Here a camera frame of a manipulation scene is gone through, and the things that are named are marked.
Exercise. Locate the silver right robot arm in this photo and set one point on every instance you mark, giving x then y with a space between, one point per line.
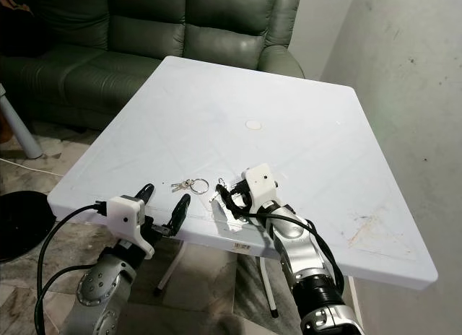
307 270

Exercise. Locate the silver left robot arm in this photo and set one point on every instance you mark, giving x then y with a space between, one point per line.
105 295

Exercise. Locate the white table leg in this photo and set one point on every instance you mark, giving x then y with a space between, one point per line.
268 288
170 266

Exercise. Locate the small table edge sticker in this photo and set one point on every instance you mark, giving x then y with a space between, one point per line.
240 245

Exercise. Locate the white plastic table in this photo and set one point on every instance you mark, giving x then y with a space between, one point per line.
303 169

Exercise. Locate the round white table cap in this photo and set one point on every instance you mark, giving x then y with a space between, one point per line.
253 124

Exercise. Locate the black round floor base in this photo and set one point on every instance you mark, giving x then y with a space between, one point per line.
14 227

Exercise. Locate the grey stool leg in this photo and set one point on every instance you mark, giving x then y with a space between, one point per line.
23 133

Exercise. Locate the green leather sofa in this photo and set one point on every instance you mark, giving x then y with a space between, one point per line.
159 32

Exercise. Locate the black cloth on sofa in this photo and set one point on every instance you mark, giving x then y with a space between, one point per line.
18 21

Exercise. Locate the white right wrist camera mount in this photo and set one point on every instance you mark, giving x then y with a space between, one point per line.
261 180

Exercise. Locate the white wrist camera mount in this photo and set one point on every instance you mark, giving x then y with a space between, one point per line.
261 180
126 214

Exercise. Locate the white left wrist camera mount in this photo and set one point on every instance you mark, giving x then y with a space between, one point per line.
126 214

